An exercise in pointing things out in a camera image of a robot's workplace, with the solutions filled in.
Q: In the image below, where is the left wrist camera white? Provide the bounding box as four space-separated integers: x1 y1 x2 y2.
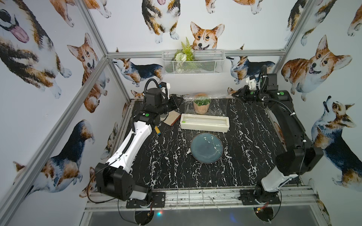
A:
159 82 171 99

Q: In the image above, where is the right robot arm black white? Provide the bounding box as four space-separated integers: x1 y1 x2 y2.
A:
233 74 323 197

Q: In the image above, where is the green fern with white flower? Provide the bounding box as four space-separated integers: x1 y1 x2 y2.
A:
173 38 197 73

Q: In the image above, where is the white wire wall basket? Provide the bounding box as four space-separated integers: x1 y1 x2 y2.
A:
162 50 226 74

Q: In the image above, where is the pink pot with green plant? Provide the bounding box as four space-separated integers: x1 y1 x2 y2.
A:
193 93 211 115

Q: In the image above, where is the yellow toy shovel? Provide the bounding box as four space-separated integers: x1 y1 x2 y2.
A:
155 126 161 135

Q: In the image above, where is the beige work glove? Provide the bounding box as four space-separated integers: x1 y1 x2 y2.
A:
160 111 181 126

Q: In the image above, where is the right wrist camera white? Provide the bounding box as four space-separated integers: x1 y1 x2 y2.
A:
246 75 257 90

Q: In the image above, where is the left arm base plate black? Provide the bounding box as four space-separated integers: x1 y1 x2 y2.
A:
126 191 166 209

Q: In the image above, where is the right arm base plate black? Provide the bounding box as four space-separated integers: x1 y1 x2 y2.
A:
238 189 281 206

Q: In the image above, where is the aluminium front rail frame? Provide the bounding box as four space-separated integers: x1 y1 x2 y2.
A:
84 186 318 212

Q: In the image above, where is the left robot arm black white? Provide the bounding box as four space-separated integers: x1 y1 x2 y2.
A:
94 88 184 206

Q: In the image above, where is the cream plastic wrap dispenser box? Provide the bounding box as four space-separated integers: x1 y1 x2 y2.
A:
180 114 230 133

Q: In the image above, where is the blue-grey ceramic plate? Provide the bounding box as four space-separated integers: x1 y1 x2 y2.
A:
190 133 224 164

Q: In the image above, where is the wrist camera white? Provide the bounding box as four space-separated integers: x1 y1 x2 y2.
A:
159 82 171 99
246 75 257 90

